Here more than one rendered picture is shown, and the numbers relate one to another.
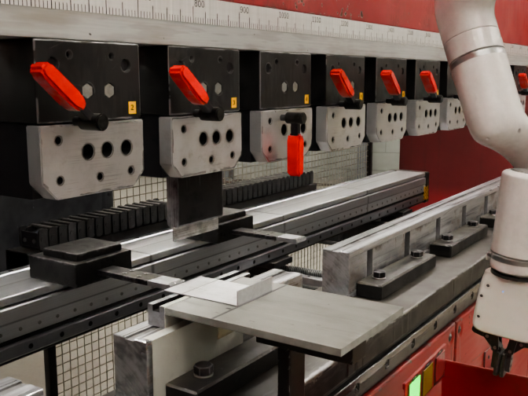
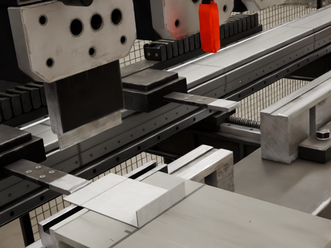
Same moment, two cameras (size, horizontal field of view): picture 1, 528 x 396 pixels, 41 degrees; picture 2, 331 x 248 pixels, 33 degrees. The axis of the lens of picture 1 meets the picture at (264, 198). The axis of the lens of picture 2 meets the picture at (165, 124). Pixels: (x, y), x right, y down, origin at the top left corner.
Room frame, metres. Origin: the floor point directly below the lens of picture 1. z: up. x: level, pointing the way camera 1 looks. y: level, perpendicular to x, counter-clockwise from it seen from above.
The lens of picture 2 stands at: (0.38, -0.08, 1.32)
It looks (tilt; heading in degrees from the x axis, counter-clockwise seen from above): 20 degrees down; 9
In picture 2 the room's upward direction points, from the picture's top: 6 degrees counter-clockwise
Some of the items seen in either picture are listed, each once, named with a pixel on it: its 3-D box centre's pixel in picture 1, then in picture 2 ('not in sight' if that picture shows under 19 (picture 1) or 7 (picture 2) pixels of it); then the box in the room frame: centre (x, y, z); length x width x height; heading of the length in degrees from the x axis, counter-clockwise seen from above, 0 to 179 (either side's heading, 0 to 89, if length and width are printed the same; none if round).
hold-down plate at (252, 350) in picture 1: (246, 361); not in sight; (0.99, 0.03, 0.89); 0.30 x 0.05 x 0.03; 146
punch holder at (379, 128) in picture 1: (373, 99); not in sight; (1.46, -0.22, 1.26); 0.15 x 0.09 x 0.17; 146
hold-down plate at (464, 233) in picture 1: (460, 238); not in sight; (1.79, -0.51, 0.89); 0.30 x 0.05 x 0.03; 146
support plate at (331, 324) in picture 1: (284, 310); (195, 231); (0.90, -0.03, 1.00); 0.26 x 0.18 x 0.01; 56
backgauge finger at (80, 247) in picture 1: (114, 266); (20, 162); (1.07, 0.23, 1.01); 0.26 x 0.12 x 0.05; 56
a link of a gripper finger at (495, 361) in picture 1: (492, 351); not in sight; (1.10, -0.37, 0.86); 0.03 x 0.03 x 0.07; 58
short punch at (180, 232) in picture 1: (196, 202); (86, 99); (0.99, 0.10, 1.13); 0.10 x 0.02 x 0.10; 146
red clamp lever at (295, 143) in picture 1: (292, 144); (205, 14); (1.08, -0.04, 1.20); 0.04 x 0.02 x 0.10; 56
